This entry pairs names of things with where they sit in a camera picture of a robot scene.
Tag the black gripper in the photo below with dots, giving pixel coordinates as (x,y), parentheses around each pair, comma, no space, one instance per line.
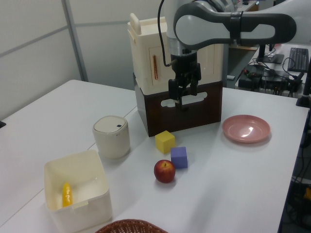
(185,68)

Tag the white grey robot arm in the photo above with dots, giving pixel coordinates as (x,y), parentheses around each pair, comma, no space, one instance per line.
(206,26)

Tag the dark brown crate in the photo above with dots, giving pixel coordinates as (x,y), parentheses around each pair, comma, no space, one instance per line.
(165,116)

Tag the cream toy cabinet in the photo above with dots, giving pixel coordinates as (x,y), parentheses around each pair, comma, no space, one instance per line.
(143,55)

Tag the yellow cube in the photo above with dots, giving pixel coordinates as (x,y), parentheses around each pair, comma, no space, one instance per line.
(164,142)

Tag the purple cube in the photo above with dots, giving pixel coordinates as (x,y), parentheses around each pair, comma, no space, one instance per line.
(179,157)

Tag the pink plate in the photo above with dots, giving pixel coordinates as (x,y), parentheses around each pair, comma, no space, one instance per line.
(246,128)

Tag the cream rounded block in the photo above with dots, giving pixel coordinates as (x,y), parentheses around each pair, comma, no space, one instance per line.
(135,23)

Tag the black electronics box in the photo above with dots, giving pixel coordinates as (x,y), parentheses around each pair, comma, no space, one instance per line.
(264,81)

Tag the red apple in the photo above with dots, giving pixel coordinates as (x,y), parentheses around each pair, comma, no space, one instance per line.
(164,171)

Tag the cream lidded round canister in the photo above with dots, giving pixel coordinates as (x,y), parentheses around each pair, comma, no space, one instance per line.
(111,137)

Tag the black monitor stand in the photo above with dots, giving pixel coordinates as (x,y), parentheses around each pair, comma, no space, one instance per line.
(267,57)

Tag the black keyboard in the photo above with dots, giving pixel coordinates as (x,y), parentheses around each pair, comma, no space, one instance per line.
(298,59)

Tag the white square bin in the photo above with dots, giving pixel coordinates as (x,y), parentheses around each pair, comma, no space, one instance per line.
(80,189)

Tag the brown wicker basket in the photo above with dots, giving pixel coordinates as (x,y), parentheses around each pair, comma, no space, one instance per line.
(131,227)

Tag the yellow toy banana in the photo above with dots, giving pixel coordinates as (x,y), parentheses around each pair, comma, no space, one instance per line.
(67,195)

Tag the black object at table edge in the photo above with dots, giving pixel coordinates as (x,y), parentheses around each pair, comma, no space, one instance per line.
(2,124)

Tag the grey partition frame post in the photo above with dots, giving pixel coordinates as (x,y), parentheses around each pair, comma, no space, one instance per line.
(76,41)

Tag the black clamp post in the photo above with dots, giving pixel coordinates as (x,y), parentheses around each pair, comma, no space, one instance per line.
(305,97)

